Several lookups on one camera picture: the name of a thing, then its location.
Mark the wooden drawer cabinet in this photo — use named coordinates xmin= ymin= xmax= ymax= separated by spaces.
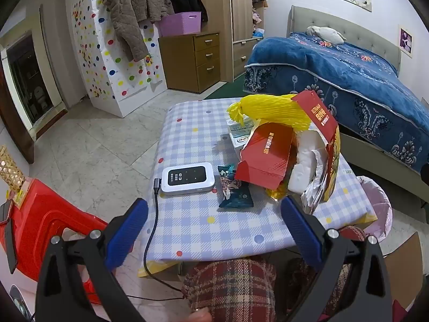
xmin=158 ymin=33 xmax=222 ymax=94

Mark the table with checkered tablecloth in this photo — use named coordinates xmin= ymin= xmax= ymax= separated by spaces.
xmin=137 ymin=97 xmax=379 ymax=277

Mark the red plastic stool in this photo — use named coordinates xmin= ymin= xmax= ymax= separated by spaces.
xmin=0 ymin=178 xmax=109 ymax=304

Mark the yellow plastic wrapper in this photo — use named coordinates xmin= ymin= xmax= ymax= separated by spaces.
xmin=265 ymin=181 xmax=290 ymax=202

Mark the glass door cabinet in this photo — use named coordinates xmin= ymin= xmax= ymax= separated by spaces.
xmin=0 ymin=30 xmax=68 ymax=141

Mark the red cardboard box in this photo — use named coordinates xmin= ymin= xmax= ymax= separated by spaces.
xmin=234 ymin=122 xmax=297 ymax=188

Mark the grey upholstered bed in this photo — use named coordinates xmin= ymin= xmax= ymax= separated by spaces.
xmin=243 ymin=5 xmax=429 ymax=205

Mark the green floor mat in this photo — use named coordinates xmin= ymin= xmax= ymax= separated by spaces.
xmin=204 ymin=77 xmax=295 ymax=100

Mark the woven bamboo basket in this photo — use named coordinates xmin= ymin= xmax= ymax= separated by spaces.
xmin=0 ymin=145 xmax=27 ymax=192

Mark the white dotted cabinet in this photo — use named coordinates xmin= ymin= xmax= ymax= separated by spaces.
xmin=65 ymin=0 xmax=168 ymax=119

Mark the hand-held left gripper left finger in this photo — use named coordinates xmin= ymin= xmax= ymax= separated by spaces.
xmin=35 ymin=198 xmax=150 ymax=322

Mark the wooden wardrobe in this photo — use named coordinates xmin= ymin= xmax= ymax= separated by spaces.
xmin=196 ymin=0 xmax=269 ymax=83

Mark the yellow foam net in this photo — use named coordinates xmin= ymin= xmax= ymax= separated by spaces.
xmin=227 ymin=94 xmax=310 ymax=131

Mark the brown quilted jacket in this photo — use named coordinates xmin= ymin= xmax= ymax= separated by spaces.
xmin=101 ymin=0 xmax=175 ymax=63

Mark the grey pillow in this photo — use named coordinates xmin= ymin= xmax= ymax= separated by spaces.
xmin=306 ymin=26 xmax=346 ymax=45

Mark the black cable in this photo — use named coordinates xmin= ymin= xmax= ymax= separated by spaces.
xmin=125 ymin=178 xmax=186 ymax=304

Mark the bin with pink bag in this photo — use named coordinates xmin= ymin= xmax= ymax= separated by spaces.
xmin=355 ymin=175 xmax=393 ymax=255

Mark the dark snack wrapper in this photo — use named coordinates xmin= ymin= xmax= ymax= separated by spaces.
xmin=217 ymin=164 xmax=253 ymax=208

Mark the silver plastic wrap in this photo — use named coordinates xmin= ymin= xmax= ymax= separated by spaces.
xmin=300 ymin=161 xmax=327 ymax=213

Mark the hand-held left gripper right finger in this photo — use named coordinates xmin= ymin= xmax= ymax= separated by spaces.
xmin=280 ymin=195 xmax=393 ymax=322

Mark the blue patterned blanket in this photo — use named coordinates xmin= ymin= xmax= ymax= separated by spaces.
xmin=243 ymin=32 xmax=429 ymax=175

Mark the red paper bag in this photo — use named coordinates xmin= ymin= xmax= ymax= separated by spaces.
xmin=291 ymin=90 xmax=341 ymax=202

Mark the white portable device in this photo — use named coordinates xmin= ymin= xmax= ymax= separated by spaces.
xmin=161 ymin=162 xmax=216 ymax=196

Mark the small wall poster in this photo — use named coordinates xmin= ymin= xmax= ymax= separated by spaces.
xmin=399 ymin=25 xmax=413 ymax=54

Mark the purple plastic basket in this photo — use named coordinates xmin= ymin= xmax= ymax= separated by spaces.
xmin=157 ymin=12 xmax=202 ymax=37

